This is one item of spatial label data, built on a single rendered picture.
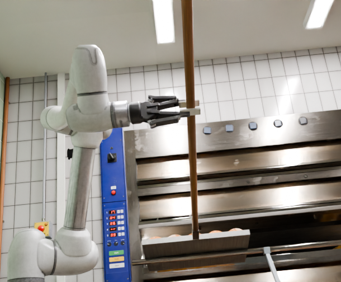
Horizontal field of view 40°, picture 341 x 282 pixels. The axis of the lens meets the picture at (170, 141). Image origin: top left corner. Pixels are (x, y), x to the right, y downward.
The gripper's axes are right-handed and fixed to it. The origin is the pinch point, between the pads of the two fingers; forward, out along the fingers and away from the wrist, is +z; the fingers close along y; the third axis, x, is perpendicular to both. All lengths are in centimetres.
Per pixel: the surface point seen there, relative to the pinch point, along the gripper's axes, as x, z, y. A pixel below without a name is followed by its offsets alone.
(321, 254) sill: -153, 76, -5
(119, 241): -145, -46, -22
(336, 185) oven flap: -144, 95, -46
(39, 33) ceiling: -71, -84, -133
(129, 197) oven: -142, -38, -50
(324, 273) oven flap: -157, 76, 5
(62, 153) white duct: -131, -82, -83
